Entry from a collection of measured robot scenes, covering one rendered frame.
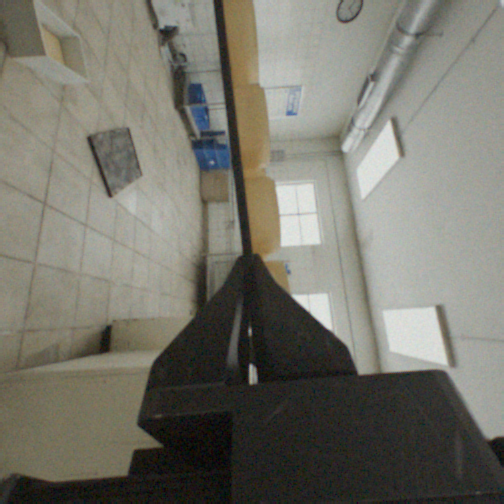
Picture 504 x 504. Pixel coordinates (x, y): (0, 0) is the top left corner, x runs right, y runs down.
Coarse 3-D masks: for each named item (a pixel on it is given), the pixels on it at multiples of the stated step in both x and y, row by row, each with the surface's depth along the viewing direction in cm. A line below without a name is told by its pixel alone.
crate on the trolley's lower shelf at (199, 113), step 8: (192, 88) 367; (200, 88) 365; (192, 96) 365; (200, 96) 364; (192, 104) 364; (192, 112) 373; (200, 112) 376; (208, 112) 419; (200, 120) 394; (208, 120) 418; (200, 128) 414; (208, 128) 414
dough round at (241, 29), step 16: (224, 0) 15; (240, 0) 15; (240, 16) 15; (240, 32) 15; (256, 32) 15; (240, 48) 15; (256, 48) 15; (240, 64) 16; (256, 64) 16; (240, 80) 17; (256, 80) 17
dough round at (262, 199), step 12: (252, 180) 15; (264, 180) 15; (252, 192) 14; (264, 192) 14; (276, 192) 14; (252, 204) 14; (264, 204) 14; (276, 204) 14; (252, 216) 14; (264, 216) 14; (276, 216) 14; (252, 228) 14; (264, 228) 14; (276, 228) 14; (252, 240) 15; (264, 240) 15; (276, 240) 15; (264, 252) 16; (276, 252) 16
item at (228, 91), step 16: (224, 16) 12; (224, 32) 12; (224, 48) 12; (224, 64) 12; (224, 80) 12; (224, 96) 12; (240, 160) 12; (240, 176) 12; (240, 192) 12; (240, 208) 12; (240, 224) 12; (256, 304) 11; (256, 320) 11; (256, 336) 11; (256, 352) 11; (256, 368) 11
